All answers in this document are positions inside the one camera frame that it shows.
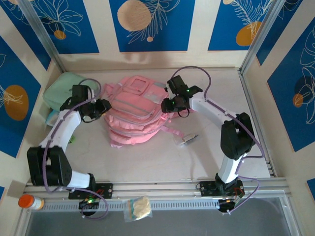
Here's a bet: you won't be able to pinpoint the white bottle orange lid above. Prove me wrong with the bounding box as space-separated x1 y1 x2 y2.
18 193 45 211

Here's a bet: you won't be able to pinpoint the grey slotted cable duct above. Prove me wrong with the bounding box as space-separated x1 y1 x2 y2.
40 198 221 212

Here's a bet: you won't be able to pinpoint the black controller board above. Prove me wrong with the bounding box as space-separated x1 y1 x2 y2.
78 198 99 211
218 198 241 214

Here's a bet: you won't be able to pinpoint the aluminium front rail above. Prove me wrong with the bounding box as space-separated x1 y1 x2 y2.
23 177 289 197

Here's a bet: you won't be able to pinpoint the pink backpack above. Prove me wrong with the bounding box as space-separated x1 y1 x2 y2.
102 75 185 149

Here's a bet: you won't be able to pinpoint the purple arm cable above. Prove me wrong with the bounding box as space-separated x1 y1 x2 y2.
42 78 109 220
172 65 265 216

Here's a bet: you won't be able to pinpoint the aluminium frame post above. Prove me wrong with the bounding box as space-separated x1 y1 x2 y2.
17 0 67 72
239 0 289 74

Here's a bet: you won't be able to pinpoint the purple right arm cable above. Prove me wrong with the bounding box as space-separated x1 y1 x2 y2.
172 65 265 216

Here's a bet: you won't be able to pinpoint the clear bag yellow contents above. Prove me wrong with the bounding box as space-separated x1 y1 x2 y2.
122 195 153 223

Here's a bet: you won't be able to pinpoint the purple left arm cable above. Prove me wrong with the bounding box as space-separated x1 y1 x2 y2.
42 78 109 220

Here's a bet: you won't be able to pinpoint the grey front panel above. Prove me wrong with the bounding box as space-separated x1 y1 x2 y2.
24 196 302 236

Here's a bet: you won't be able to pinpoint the mint green zip case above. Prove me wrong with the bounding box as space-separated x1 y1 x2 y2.
43 72 99 116

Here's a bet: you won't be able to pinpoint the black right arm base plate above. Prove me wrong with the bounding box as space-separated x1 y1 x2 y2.
198 181 244 197

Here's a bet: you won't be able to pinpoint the light blue tissue packet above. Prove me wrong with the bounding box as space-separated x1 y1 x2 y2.
46 109 61 126

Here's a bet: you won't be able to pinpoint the black right controller board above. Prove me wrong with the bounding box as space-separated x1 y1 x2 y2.
218 198 241 214

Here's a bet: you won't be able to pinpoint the black left controller board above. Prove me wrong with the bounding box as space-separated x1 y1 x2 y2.
78 198 99 211

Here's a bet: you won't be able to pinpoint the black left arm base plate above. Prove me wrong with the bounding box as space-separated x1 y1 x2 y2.
68 183 114 200

